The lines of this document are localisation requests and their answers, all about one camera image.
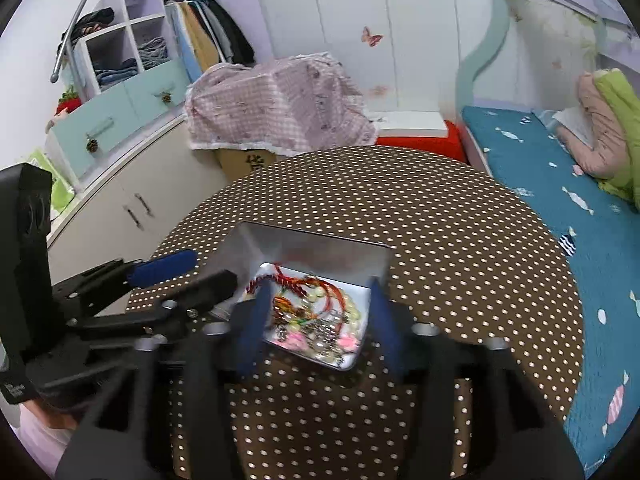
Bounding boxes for teal bunk bed frame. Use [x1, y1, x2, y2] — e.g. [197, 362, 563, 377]
[457, 0, 640, 171]

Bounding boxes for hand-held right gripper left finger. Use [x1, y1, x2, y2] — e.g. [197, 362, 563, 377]
[55, 286, 274, 480]

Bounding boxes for blue hanging garment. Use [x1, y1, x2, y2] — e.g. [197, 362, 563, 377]
[167, 2, 197, 84]

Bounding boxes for white cabinet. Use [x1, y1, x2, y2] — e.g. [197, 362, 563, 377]
[45, 110, 242, 273]

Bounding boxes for red string bracelet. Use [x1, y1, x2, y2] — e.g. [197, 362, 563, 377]
[247, 266, 353, 323]

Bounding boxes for pink and green quilt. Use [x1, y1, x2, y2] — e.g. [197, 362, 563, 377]
[555, 69, 640, 202]

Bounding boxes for green bag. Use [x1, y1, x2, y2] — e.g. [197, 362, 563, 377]
[24, 147, 77, 212]

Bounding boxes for person's left forearm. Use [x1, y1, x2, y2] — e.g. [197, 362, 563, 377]
[9, 399, 77, 477]

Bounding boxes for white flat box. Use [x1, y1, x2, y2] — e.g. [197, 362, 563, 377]
[370, 111, 446, 137]

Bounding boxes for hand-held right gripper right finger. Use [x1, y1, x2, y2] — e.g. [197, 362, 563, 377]
[370, 279, 587, 480]

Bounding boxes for folded grey clothes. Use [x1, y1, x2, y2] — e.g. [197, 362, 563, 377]
[137, 35, 169, 69]

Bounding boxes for white open book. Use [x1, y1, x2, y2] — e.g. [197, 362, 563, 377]
[552, 107, 596, 144]

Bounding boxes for black hanging garment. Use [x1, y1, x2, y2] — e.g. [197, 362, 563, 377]
[200, 0, 256, 67]

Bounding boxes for brown polka dot tablecloth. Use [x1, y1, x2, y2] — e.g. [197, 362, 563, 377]
[125, 146, 586, 480]

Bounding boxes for cream bead bracelet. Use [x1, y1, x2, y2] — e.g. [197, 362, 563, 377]
[307, 285, 363, 361]

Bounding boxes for folded blue jeans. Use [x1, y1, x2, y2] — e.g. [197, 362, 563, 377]
[95, 57, 139, 87]

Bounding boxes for white cubby shelf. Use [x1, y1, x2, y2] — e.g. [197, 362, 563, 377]
[75, 0, 217, 102]

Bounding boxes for brown cardboard box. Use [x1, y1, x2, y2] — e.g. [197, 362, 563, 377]
[215, 145, 279, 184]

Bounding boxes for red plush toy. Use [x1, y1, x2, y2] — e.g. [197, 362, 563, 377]
[56, 85, 84, 114]

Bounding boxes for teal fish print bedsheet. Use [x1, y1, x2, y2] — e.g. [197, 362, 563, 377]
[460, 105, 640, 467]

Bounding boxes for silver metal tin box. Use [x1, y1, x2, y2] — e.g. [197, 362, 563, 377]
[212, 220, 393, 372]

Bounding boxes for curved metal rail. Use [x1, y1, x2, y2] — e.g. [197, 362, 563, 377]
[50, 0, 127, 84]

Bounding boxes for teal drawer unit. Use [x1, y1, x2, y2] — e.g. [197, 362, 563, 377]
[52, 55, 192, 182]

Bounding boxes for pink checked cloth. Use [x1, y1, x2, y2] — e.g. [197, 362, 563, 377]
[184, 52, 381, 155]

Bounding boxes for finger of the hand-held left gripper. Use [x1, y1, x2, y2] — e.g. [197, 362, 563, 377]
[52, 249, 199, 312]
[79, 269, 239, 342]

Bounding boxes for yellow hanging garment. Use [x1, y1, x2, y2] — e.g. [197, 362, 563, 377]
[172, 0, 222, 74]

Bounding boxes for red box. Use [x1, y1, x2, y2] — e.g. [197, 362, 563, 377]
[375, 121, 469, 164]

